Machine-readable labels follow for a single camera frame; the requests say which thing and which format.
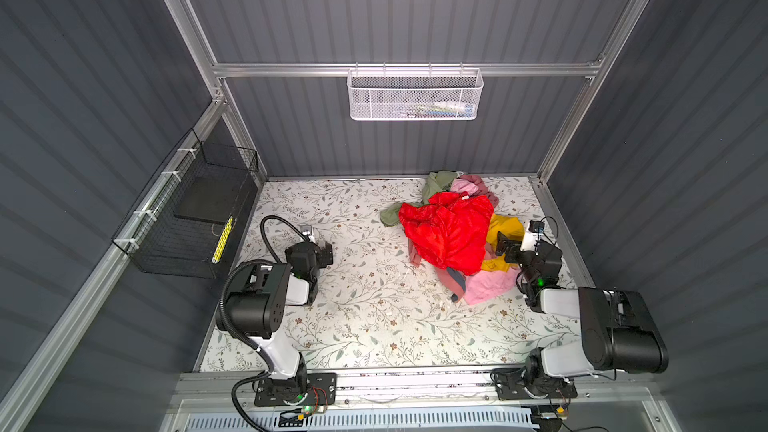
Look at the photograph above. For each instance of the salmon cloth with grey trim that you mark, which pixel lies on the salmon cloth with grey trim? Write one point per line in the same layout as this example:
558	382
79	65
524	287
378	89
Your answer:
454	281

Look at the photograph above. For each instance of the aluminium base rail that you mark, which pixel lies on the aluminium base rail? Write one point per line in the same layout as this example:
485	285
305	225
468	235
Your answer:
398	386

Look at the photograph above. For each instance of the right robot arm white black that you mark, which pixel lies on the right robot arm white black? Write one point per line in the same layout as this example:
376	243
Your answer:
617	331

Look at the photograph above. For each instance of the items in white basket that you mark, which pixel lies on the items in white basket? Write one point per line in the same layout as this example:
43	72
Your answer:
439	110

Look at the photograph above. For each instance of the red cloth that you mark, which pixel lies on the red cloth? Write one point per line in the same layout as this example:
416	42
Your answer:
450	231

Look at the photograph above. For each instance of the yellow cloth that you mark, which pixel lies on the yellow cloth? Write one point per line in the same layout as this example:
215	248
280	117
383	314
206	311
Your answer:
502	230

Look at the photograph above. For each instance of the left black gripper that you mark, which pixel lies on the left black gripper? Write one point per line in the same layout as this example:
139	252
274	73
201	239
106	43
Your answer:
324	254

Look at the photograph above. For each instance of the maroon pink cloth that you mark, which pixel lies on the maroon pink cloth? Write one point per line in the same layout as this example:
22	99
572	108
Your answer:
474	186

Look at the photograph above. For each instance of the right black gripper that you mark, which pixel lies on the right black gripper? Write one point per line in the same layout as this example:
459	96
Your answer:
510	247

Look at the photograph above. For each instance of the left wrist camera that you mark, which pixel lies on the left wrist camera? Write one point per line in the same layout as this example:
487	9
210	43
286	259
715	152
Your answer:
308	232

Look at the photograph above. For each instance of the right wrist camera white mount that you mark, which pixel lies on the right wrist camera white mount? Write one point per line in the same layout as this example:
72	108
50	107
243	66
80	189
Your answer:
532	235

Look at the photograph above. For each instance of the yellow brush in basket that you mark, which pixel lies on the yellow brush in basket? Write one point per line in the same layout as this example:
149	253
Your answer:
222	241

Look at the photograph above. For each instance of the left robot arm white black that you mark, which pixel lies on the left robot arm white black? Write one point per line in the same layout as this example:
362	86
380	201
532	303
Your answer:
251	309

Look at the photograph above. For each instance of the black wire mesh basket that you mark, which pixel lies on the black wire mesh basket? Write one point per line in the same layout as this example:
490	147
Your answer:
175	228

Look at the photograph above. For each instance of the white wire mesh basket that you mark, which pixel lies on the white wire mesh basket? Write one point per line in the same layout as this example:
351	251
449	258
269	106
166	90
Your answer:
375	94

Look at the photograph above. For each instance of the olive green cloth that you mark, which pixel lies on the olive green cloth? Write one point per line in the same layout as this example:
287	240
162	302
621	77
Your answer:
437	181

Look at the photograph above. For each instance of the light pink cloth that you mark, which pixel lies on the light pink cloth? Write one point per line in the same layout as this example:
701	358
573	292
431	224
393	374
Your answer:
486	285

